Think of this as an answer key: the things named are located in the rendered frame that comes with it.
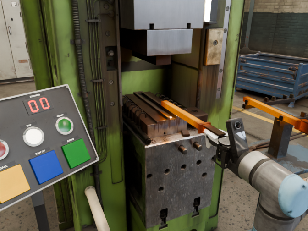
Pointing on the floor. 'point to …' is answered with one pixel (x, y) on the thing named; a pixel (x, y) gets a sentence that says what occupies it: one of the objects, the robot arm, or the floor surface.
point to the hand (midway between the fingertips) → (208, 128)
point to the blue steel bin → (273, 75)
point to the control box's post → (40, 211)
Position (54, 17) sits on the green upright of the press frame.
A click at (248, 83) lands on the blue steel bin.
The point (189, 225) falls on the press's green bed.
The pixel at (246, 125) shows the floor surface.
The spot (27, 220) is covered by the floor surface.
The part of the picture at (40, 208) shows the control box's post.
